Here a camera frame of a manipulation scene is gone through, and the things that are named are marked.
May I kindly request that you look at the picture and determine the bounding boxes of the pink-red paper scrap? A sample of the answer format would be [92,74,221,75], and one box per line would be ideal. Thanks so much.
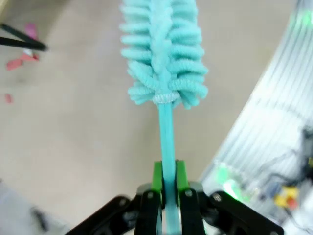
[5,53,40,71]

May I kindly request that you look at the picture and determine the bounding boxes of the two-tier wooden shelf black frame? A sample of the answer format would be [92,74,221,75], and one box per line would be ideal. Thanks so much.
[0,23,47,52]

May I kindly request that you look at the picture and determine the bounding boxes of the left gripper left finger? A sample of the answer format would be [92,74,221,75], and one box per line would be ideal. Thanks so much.
[65,160,164,235]

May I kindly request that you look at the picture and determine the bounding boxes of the yellow emergency stop box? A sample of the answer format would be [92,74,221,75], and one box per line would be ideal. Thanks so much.
[273,185,302,212]

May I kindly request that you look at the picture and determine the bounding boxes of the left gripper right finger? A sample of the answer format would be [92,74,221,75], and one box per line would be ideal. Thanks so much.
[175,159,286,235]

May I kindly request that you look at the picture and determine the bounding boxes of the magenta paper scrap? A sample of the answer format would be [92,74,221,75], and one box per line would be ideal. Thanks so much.
[25,22,39,40]

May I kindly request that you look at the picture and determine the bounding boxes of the teal chenille duster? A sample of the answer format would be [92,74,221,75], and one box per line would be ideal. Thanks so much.
[119,0,210,235]

